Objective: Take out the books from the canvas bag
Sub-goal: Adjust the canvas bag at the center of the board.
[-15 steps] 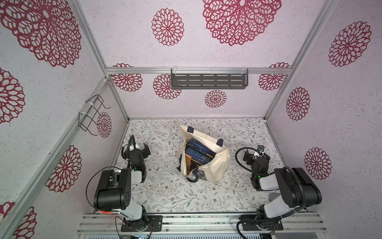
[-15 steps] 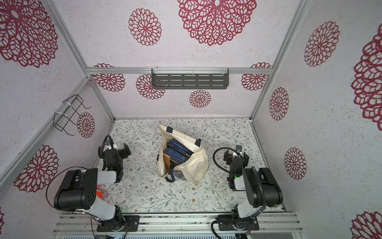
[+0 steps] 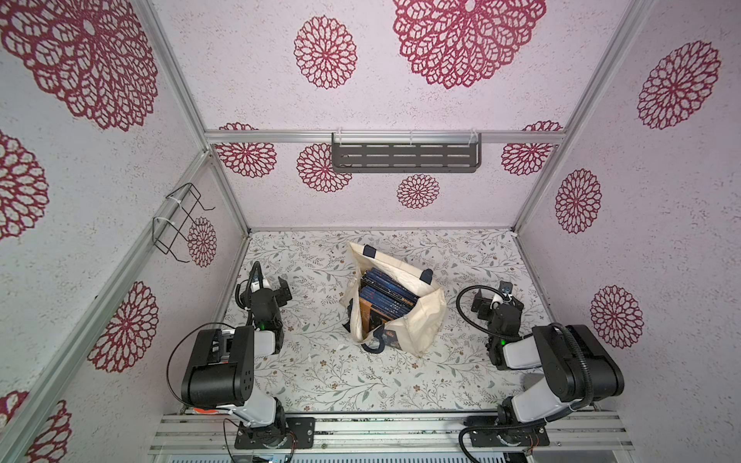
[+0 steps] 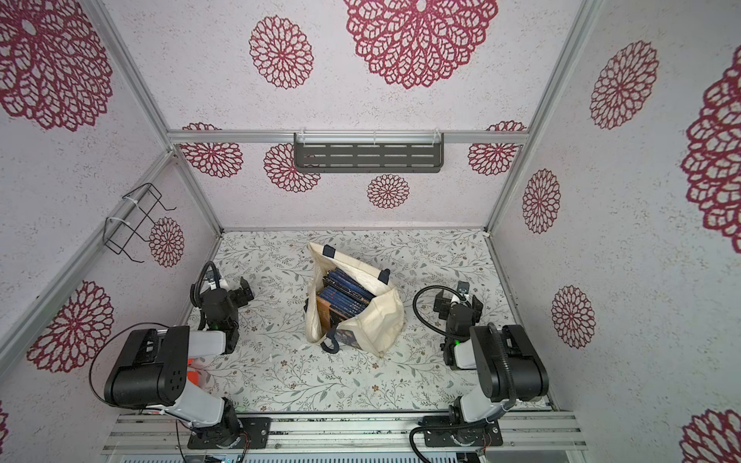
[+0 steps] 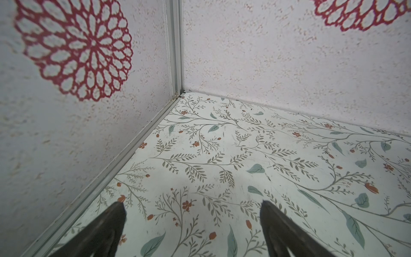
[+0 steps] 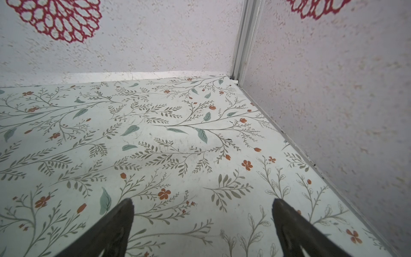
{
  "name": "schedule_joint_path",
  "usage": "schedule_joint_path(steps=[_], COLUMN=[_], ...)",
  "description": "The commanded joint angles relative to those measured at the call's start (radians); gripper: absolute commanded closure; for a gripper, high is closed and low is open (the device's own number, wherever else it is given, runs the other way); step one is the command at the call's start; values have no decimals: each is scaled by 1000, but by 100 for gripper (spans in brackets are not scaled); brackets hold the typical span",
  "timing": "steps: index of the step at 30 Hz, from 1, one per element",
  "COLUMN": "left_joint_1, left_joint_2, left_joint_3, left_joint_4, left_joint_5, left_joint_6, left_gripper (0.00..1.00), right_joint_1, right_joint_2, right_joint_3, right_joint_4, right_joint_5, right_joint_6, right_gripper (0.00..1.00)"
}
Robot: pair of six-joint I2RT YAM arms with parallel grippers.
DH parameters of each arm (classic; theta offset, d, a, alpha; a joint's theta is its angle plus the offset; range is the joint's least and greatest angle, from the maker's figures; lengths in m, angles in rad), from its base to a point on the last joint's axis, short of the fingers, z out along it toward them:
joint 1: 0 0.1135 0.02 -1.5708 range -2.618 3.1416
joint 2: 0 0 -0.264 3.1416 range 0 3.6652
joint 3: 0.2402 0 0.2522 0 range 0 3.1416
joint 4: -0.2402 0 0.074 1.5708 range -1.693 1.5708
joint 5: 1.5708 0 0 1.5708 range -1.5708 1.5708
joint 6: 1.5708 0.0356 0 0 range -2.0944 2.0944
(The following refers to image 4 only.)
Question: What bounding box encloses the cream canvas tote bag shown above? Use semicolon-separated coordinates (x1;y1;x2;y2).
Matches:
305;243;405;357

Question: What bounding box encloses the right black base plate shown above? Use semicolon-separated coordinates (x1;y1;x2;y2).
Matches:
419;416;504;448

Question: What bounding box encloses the grey slotted wall shelf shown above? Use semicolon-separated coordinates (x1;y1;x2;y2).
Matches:
293;132;445;174

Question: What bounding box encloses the aluminium front rail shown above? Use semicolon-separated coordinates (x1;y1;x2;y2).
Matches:
101;410;588;456

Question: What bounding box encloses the red plastic object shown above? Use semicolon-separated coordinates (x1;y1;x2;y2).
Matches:
186;358;200;387

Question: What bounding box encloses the black wire wall rack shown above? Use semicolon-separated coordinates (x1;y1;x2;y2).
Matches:
102;182;176;264

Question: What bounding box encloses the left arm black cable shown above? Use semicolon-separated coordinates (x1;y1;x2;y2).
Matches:
88;322;169;409

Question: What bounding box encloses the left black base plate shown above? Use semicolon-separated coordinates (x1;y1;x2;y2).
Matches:
186;417;272;451

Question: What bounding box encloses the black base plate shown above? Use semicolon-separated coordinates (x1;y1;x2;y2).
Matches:
186;417;272;451
419;416;504;448

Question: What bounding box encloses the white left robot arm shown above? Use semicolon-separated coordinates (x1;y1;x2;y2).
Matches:
103;279;254;449

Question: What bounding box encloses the stack of blue books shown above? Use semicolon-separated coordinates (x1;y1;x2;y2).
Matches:
318;268;374;319

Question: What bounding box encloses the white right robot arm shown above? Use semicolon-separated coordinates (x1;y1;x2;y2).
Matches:
433;282;550;426

